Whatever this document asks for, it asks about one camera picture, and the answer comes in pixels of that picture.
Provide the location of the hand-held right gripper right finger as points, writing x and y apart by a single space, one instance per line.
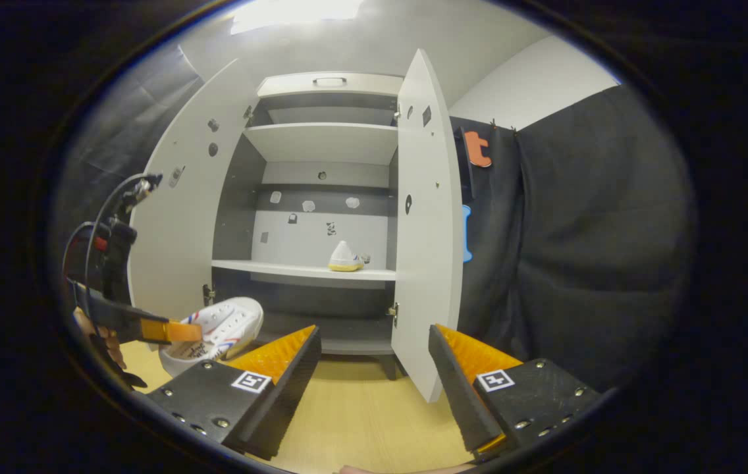
456 388

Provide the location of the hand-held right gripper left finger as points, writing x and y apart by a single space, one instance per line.
292 388

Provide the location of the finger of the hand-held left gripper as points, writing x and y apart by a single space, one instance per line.
124 319

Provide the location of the white cabinet door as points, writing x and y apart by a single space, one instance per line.
427 296
170 250

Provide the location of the white striped shoe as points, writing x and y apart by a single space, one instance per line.
232 322
346 258

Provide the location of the white shoe cabinet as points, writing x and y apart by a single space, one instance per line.
321 141

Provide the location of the white cabinet drawer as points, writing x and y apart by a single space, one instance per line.
282 87

